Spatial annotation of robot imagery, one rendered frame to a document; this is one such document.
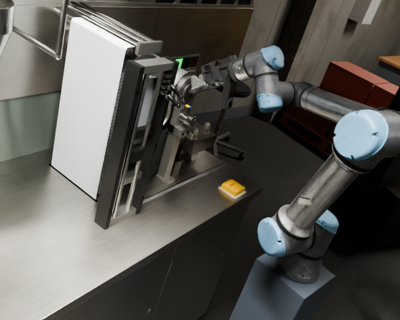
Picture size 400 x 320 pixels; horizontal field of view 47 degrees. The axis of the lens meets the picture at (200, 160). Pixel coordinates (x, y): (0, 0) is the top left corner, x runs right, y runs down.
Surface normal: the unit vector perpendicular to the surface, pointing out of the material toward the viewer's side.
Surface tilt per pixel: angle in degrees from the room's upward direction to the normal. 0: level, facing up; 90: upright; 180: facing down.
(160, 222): 0
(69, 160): 90
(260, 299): 90
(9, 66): 90
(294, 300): 90
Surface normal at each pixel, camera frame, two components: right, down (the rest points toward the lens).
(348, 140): -0.77, -0.04
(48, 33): 0.76, 0.48
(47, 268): 0.27, -0.84
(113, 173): -0.59, 0.25
